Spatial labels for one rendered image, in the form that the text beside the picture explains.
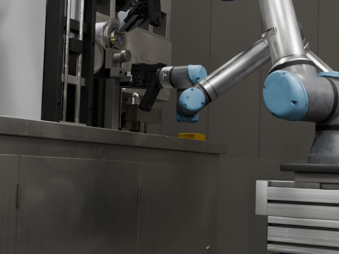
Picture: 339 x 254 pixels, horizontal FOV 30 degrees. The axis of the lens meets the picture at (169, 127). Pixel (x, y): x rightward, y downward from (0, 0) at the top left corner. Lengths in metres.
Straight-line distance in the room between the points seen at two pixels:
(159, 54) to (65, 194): 1.57
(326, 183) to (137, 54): 1.54
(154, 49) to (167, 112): 1.65
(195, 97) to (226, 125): 2.47
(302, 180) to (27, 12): 1.00
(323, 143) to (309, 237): 0.23
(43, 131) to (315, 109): 0.65
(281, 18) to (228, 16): 2.92
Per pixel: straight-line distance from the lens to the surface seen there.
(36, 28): 2.02
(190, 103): 1.94
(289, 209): 1.64
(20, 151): 1.52
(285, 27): 1.62
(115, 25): 2.26
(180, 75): 2.11
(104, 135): 1.71
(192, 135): 2.18
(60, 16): 1.85
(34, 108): 1.97
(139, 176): 1.90
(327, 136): 1.61
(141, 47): 2.98
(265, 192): 1.67
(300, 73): 1.55
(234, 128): 4.38
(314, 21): 4.26
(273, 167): 4.22
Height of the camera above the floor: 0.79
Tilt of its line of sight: 4 degrees up
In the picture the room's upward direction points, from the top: 2 degrees clockwise
